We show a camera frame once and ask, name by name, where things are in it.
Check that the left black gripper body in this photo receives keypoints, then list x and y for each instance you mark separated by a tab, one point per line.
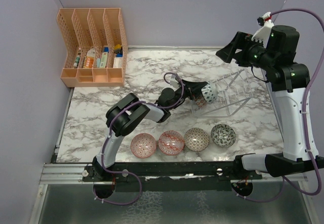
187	94

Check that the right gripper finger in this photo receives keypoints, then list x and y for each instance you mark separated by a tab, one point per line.
226	54
241	59

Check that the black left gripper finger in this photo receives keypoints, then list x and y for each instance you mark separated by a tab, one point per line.
194	93
194	87

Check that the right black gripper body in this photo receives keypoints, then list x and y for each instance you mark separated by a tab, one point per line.
253	49

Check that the blue triangle pattern bowl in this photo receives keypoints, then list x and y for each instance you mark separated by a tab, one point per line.
199	103

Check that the blue diamond dot bowl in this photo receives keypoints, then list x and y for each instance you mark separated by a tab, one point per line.
209	92

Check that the red diamond pattern bowl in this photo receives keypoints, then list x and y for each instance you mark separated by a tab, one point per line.
171	142

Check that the pink pattern bowl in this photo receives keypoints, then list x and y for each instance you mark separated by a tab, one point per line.
143	145

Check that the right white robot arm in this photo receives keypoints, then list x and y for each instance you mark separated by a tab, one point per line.
289	81

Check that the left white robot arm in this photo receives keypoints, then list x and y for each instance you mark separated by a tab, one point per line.
127	114

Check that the brown lattice pattern bowl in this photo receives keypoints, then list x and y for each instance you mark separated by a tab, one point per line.
196	139

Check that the black white leaf bowl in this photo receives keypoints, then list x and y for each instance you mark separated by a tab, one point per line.
223	135

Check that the yellow black toy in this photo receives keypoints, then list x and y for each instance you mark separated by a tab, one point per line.
118	49

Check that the green white box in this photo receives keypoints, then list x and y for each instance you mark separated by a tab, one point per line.
102	60

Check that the orange white box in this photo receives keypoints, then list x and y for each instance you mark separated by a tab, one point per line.
89	58

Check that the peach plastic desk organizer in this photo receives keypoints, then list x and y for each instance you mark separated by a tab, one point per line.
97	47

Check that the small marker bottles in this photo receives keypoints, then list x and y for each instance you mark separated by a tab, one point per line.
77	59

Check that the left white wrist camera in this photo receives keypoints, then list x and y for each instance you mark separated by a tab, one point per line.
174	82

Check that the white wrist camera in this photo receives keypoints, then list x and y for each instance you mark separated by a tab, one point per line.
266	25
174	82

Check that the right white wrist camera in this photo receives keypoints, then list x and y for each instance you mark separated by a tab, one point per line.
266	25

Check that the white wire dish rack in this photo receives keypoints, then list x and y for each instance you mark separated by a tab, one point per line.
234	91

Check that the black mounting rail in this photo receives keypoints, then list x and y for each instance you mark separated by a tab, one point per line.
169	176

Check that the aluminium extrusion frame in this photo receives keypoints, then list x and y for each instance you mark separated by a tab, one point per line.
62	174

